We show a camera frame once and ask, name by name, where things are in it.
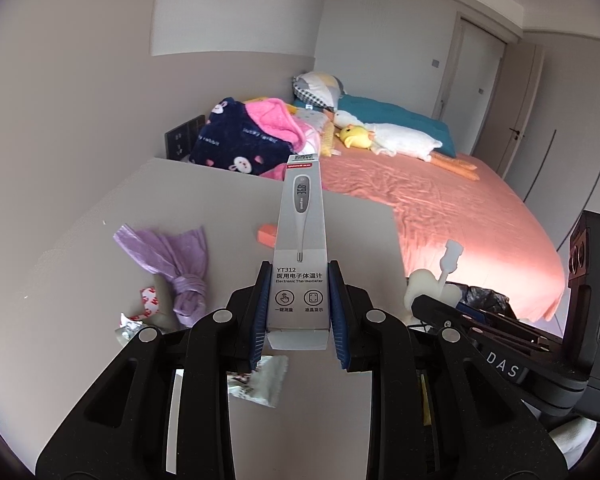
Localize pink fleece cloth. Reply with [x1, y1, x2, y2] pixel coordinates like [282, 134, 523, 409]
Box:
[244, 98, 321, 156]

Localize white room door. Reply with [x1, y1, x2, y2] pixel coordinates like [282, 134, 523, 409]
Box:
[432, 14, 508, 123]

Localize black trash bag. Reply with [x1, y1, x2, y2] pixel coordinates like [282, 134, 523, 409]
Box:
[450, 282, 518, 321]

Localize white goose plush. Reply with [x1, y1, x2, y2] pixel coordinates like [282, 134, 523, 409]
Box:
[332, 110, 481, 181]

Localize pink patterned wrapper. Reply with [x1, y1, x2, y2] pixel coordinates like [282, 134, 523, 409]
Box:
[130, 285, 162, 322]

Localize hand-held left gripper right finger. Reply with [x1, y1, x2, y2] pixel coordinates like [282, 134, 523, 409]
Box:
[327, 260, 568, 480]

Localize purple plastic bag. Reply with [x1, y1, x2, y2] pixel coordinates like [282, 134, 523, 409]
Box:
[114, 223, 210, 328]

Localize white crumpled cloth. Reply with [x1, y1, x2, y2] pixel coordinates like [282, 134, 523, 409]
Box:
[550, 417, 598, 456]

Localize white plastic pump dispenser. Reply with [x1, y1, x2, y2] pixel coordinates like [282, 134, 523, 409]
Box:
[404, 240, 463, 322]

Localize navy rabbit print blanket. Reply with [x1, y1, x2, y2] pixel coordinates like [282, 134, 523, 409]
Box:
[187, 97, 321, 181]

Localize white thermometer box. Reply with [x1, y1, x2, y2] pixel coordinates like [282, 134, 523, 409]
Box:
[266, 152, 331, 352]

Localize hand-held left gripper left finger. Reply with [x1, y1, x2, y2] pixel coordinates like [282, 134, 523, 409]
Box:
[35, 260, 273, 480]

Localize dark wall outlet panel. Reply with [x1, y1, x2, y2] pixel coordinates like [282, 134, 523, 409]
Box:
[165, 114, 207, 162]

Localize white door with black handle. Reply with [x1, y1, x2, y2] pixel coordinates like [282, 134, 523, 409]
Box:
[497, 42, 546, 181]

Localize yellow duck plush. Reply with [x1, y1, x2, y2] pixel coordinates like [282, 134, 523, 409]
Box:
[334, 124, 376, 151]

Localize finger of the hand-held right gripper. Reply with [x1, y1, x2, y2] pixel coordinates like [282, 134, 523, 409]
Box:
[457, 302, 553, 343]
[411, 295, 551, 356]

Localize silver foil wrapper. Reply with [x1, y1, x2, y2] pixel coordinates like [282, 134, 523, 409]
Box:
[114, 312, 148, 345]

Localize white red-print wrapper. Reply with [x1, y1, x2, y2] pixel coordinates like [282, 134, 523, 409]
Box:
[228, 355, 288, 407]

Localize bed with pink sheet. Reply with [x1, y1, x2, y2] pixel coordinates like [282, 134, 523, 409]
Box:
[280, 150, 566, 321]

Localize checked white yellow pillow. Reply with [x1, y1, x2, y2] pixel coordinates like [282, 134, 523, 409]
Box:
[292, 71, 346, 111]

